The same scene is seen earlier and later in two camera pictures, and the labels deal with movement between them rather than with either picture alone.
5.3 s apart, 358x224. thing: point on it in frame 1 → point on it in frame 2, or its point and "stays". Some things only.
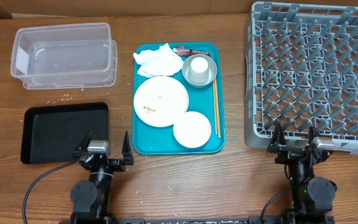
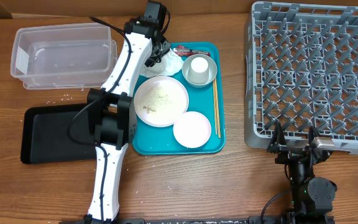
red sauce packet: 181,50 stays
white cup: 199,71 stays
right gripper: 276,142 stays
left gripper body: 115,165 → 164,45
